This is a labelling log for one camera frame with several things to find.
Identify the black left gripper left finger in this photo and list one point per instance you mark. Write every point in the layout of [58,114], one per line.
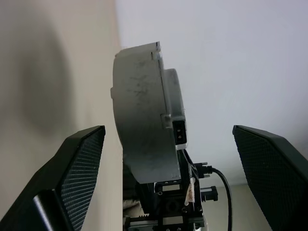
[60,183]

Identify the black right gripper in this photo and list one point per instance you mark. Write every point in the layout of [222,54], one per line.
[173,216]

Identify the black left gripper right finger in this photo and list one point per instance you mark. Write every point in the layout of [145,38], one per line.
[276,180]

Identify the silver motor stator housing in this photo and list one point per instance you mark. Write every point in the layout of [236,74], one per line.
[139,120]

